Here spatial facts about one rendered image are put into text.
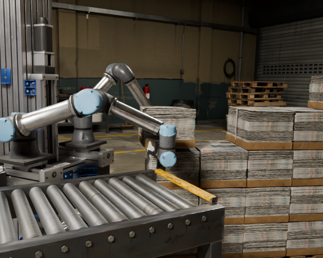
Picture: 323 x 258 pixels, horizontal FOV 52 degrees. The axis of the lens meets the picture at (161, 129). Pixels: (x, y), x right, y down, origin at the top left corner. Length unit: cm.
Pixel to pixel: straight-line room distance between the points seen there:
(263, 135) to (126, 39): 721
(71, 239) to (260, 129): 139
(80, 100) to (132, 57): 749
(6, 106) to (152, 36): 743
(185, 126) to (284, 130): 61
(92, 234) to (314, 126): 159
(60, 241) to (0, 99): 136
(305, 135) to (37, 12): 174
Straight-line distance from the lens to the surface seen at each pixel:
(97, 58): 864
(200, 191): 126
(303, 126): 217
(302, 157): 221
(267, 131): 206
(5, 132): 169
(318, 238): 244
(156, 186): 138
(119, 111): 165
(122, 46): 889
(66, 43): 837
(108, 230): 99
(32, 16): 213
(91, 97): 152
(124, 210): 117
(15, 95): 208
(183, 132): 190
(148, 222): 104
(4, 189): 142
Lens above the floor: 122
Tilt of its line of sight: 8 degrees down
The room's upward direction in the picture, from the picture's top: 1 degrees clockwise
